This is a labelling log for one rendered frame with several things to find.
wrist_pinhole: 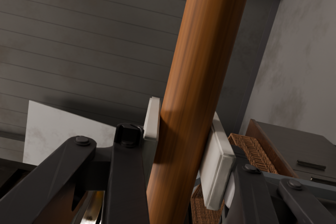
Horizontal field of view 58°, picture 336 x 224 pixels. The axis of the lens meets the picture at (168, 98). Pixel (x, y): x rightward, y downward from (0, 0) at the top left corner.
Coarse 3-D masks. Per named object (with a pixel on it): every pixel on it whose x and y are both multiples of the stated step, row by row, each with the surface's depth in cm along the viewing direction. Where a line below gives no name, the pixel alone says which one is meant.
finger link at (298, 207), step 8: (280, 184) 13; (288, 184) 13; (296, 184) 13; (280, 192) 13; (288, 192) 12; (296, 192) 12; (304, 192) 12; (288, 200) 12; (296, 200) 12; (304, 200) 12; (312, 200) 12; (296, 208) 11; (304, 208) 11; (312, 208) 11; (320, 208) 11; (296, 216) 11; (304, 216) 11; (312, 216) 11; (320, 216) 11; (328, 216) 11
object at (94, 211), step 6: (90, 192) 149; (96, 192) 158; (102, 192) 173; (90, 198) 145; (96, 198) 158; (102, 198) 174; (84, 204) 140; (90, 204) 145; (96, 204) 159; (84, 210) 136; (90, 210) 146; (96, 210) 159; (78, 216) 132; (84, 216) 135; (96, 216) 160; (78, 222) 128; (84, 222) 135; (90, 222) 147
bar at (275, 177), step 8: (264, 176) 107; (272, 176) 108; (280, 176) 110; (288, 176) 111; (304, 184) 108; (312, 184) 110; (320, 184) 111; (312, 192) 109; (320, 192) 109; (328, 192) 109
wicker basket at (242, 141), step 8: (232, 136) 167; (240, 136) 169; (248, 136) 172; (232, 144) 173; (240, 144) 159; (248, 144) 161; (256, 144) 164; (248, 152) 151; (256, 152) 154; (264, 152) 155; (248, 160) 143; (256, 160) 146; (264, 160) 147; (264, 168) 139; (272, 168) 140; (200, 184) 181; (200, 192) 182; (192, 200) 180; (200, 200) 181; (192, 208) 174; (200, 208) 174; (192, 216) 167; (200, 216) 167; (208, 216) 166; (216, 216) 166
